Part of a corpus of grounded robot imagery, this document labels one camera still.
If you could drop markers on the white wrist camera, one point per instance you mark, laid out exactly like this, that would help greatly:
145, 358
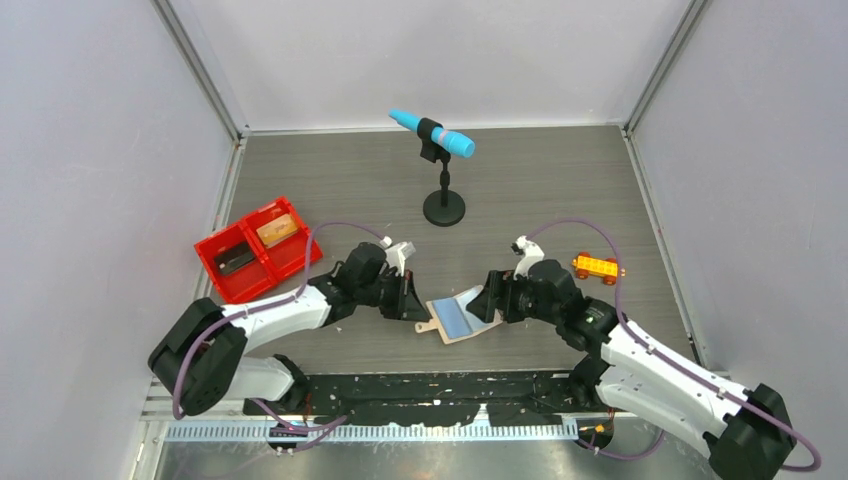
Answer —
529, 253
397, 253

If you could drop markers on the red two-compartment bin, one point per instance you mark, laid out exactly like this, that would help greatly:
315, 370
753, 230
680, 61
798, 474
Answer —
271, 266

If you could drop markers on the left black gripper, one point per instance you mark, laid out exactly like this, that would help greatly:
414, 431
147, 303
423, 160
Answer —
406, 305

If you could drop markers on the ribbed metal front rail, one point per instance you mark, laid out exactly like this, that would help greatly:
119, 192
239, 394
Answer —
265, 431

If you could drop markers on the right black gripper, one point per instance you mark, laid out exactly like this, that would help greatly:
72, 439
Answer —
500, 284

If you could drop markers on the black card case in bin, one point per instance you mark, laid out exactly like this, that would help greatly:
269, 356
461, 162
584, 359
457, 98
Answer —
234, 258

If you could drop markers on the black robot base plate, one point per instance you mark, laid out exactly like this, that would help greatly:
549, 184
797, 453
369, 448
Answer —
508, 398

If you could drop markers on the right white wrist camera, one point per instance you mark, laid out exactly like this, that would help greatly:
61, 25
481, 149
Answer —
529, 253

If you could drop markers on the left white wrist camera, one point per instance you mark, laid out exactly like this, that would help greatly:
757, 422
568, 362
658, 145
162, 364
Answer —
397, 253

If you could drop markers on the black microphone stand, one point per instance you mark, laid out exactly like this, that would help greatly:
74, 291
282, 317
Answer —
444, 207

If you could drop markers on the tan card case in bin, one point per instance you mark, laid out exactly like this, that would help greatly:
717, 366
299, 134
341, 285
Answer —
277, 230

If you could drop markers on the beige card holder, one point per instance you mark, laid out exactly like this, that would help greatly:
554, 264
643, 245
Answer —
452, 321

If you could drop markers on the blue toy microphone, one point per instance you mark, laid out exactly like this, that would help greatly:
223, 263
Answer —
437, 142

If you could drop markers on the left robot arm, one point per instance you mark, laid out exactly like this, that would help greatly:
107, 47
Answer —
205, 357

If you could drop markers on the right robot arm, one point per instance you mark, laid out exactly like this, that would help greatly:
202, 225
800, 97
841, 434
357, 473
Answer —
625, 368

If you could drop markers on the yellow toy brick car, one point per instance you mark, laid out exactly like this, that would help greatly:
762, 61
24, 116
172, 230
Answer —
608, 270

